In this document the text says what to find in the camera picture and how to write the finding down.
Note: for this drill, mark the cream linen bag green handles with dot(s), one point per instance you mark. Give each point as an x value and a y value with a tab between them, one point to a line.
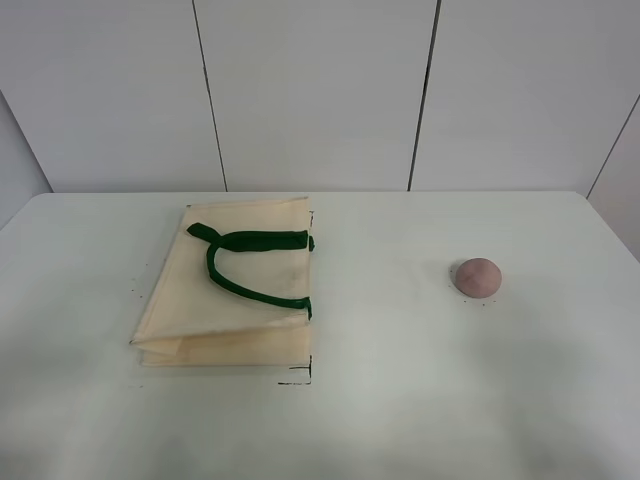
190	320

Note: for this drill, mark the pink peach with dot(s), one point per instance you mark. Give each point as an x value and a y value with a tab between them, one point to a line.
478	278

